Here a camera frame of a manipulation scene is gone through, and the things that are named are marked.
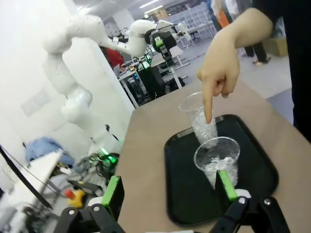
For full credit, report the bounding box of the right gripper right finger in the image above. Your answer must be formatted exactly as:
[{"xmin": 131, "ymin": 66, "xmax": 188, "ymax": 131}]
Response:
[{"xmin": 211, "ymin": 169, "xmax": 291, "ymax": 233}]

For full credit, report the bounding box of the clear plastic cup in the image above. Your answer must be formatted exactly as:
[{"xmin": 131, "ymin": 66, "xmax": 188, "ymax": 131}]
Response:
[
  {"xmin": 178, "ymin": 91, "xmax": 219, "ymax": 149},
  {"xmin": 193, "ymin": 136, "xmax": 241, "ymax": 190}
]

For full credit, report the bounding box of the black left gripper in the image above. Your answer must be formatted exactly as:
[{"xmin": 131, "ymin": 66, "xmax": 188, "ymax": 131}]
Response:
[{"xmin": 148, "ymin": 30, "xmax": 177, "ymax": 68}]

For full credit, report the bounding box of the person in dark trousers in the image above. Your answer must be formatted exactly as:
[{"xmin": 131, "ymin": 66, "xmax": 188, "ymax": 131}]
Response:
[{"xmin": 242, "ymin": 40, "xmax": 271, "ymax": 66}]

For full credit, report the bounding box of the white desk board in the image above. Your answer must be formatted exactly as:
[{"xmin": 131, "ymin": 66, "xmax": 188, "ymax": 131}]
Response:
[{"xmin": 0, "ymin": 148, "xmax": 64, "ymax": 207}]

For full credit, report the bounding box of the black computer cabinet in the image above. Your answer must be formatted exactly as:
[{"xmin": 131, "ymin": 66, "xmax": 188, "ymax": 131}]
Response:
[{"xmin": 138, "ymin": 65, "xmax": 166, "ymax": 100}]

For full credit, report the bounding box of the person in red shirt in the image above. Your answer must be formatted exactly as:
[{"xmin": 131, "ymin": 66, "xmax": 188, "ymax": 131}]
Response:
[{"xmin": 104, "ymin": 47, "xmax": 124, "ymax": 67}]

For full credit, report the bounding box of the blue cloth bundle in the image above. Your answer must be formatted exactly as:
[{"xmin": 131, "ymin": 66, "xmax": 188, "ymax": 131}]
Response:
[{"xmin": 25, "ymin": 137, "xmax": 75, "ymax": 168}]

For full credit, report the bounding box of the black plastic tray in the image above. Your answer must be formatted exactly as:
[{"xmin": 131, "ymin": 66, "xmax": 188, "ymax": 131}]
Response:
[{"xmin": 164, "ymin": 114, "xmax": 279, "ymax": 221}]

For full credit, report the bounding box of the person's left forearm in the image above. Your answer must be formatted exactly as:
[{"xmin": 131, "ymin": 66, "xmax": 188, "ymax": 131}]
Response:
[{"xmin": 216, "ymin": 7, "xmax": 275, "ymax": 49}]

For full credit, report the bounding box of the person's left hand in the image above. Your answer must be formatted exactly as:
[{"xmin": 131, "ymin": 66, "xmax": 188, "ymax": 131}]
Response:
[{"xmin": 196, "ymin": 30, "xmax": 241, "ymax": 125}]

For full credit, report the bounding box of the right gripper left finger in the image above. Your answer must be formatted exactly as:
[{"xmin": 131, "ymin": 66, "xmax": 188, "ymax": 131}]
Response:
[{"xmin": 59, "ymin": 175, "xmax": 126, "ymax": 233}]

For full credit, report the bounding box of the yellow emergency stop button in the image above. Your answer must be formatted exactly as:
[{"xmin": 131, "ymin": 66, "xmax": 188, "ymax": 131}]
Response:
[{"xmin": 64, "ymin": 189, "xmax": 86, "ymax": 208}]

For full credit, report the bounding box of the person's black shirt torso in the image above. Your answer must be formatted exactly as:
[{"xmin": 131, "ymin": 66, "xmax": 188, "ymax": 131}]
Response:
[{"xmin": 252, "ymin": 0, "xmax": 311, "ymax": 146}]

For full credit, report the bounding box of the white storage bin shelving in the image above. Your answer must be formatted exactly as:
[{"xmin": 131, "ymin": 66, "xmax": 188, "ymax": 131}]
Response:
[{"xmin": 167, "ymin": 6, "xmax": 216, "ymax": 33}]

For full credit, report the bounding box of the person in orange top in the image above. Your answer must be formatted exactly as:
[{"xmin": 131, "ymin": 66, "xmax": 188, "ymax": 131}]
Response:
[{"xmin": 209, "ymin": 0, "xmax": 233, "ymax": 32}]

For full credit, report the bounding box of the brown cardboard box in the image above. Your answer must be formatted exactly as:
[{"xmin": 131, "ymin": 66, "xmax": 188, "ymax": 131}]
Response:
[{"xmin": 263, "ymin": 37, "xmax": 288, "ymax": 58}]

